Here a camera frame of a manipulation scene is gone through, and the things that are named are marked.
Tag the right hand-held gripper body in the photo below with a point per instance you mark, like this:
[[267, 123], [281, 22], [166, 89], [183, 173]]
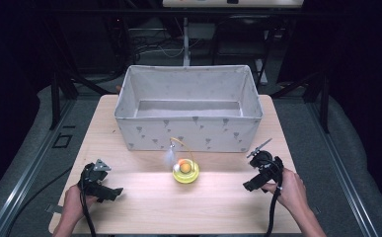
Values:
[[266, 164]]

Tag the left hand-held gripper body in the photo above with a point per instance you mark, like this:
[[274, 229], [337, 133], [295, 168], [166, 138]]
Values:
[[91, 177]]

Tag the yellow cat toy with feather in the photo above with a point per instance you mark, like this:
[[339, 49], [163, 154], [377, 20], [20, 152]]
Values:
[[186, 171]]

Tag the grey fabric storage box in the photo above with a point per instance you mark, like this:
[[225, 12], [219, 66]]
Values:
[[188, 131]]

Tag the person's left hand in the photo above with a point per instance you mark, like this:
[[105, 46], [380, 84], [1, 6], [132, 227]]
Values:
[[73, 202]]

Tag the person's right hand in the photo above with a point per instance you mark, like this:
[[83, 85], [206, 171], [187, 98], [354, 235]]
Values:
[[289, 191]]

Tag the black metal stand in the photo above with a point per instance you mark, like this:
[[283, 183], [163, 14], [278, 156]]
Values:
[[55, 102], [324, 102]]

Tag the black chair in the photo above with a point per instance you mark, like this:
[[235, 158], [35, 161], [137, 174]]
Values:
[[241, 36]]

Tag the white stand pole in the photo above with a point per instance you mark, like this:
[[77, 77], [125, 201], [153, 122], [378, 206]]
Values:
[[186, 42]]

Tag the aluminium floor rail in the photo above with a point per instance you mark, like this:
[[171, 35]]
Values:
[[24, 177], [340, 171]]

